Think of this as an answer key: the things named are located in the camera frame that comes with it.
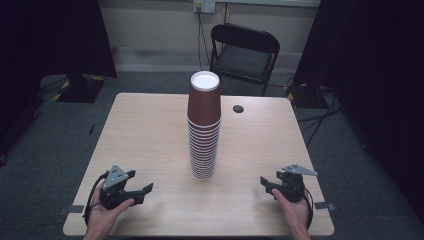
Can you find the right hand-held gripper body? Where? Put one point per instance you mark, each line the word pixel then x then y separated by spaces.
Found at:
pixel 292 186

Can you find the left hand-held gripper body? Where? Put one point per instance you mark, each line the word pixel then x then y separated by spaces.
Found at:
pixel 114 180

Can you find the stack of brown paper cups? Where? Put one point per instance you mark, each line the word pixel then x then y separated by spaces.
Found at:
pixel 204 110

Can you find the person's right hand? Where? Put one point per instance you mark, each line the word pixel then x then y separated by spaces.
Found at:
pixel 298 215

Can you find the person's left hand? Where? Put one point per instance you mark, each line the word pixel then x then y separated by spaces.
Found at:
pixel 100 216

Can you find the grey tape strip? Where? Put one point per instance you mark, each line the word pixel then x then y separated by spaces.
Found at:
pixel 74 209
pixel 324 206

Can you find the black marker pen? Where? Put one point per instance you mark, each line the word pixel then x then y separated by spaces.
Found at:
pixel 91 129

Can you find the black stand base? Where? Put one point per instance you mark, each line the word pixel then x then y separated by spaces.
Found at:
pixel 306 96
pixel 80 88

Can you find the black folding chair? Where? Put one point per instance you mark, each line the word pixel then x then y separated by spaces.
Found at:
pixel 245 58

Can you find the dark curtain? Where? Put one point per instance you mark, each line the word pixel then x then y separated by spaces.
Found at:
pixel 376 83
pixel 43 50

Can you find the white wall socket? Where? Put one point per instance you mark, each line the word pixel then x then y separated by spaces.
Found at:
pixel 204 6

